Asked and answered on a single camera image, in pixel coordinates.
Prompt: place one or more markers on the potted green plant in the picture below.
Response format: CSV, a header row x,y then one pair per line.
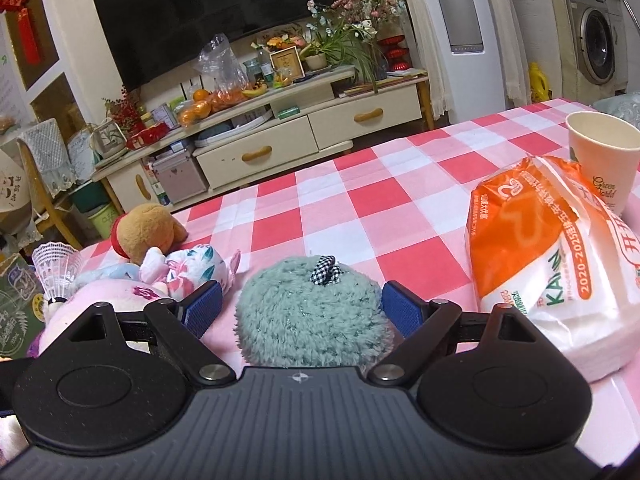
x,y
340,45

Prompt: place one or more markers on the light blue fluffy plush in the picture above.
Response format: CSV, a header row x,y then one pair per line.
x,y
112,272

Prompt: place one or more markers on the brown bear plush toy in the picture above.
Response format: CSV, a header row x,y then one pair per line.
x,y
145,232

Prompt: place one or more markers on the light green trash bin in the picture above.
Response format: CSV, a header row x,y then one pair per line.
x,y
102,222

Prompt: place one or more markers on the cardboard box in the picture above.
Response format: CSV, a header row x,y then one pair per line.
x,y
17,300

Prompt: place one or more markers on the beige printed tote bag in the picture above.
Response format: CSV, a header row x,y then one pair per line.
x,y
12,195

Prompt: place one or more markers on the wooden chair with lace cover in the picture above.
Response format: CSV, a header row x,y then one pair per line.
x,y
47,155

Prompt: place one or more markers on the black flat television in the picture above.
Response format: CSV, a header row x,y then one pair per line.
x,y
210,15

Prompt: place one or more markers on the pink flower bouquet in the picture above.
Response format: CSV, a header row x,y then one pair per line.
x,y
365,5

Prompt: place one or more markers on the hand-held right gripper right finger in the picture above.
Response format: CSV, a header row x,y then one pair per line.
x,y
400,307

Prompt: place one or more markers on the grey pillow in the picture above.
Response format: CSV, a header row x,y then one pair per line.
x,y
617,110

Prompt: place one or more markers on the floral print plush toy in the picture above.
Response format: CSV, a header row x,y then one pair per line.
x,y
192,267

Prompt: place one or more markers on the cream television cabinet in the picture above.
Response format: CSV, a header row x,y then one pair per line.
x,y
260,152

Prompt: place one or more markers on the red flat box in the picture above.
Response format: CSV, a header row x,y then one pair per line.
x,y
149,135

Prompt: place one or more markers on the red glass vase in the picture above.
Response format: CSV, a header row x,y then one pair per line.
x,y
395,52

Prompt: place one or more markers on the pink plush toy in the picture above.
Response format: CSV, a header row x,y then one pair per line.
x,y
90,296

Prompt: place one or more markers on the wooden picture frame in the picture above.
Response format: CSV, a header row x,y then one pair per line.
x,y
286,65

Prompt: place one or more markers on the grey washing machine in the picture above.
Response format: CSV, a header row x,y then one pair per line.
x,y
595,45

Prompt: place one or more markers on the bag of oranges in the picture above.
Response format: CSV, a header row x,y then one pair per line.
x,y
210,107

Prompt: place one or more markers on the red white checkered tablecloth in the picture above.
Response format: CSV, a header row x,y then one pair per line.
x,y
375,195

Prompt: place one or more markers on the white standing air conditioner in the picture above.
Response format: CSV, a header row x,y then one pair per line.
x,y
465,10

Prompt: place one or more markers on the pink storage case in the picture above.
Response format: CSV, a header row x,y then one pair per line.
x,y
180,177

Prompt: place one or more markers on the green fluffy plush toy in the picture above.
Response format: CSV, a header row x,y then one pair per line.
x,y
310,315

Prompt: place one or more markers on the red berry branches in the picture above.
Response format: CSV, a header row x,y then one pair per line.
x,y
122,107

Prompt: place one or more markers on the yellow bananas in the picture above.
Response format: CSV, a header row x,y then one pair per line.
x,y
255,91

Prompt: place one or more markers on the orange white tissue pack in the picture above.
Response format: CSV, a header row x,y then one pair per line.
x,y
530,240

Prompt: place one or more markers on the dark green bin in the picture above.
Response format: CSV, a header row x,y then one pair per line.
x,y
89,196

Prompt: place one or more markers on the clear plastic bag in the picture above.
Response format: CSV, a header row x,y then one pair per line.
x,y
220,62

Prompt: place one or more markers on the white shuttlecock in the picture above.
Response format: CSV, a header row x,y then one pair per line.
x,y
55,265

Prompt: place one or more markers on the yellow detergent bottle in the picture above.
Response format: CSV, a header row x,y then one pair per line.
x,y
538,82

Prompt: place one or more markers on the white paper cup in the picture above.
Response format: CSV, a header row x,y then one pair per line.
x,y
605,160

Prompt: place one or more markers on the single orange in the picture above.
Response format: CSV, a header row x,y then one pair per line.
x,y
201,95

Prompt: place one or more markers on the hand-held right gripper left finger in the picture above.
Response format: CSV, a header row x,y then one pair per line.
x,y
202,307

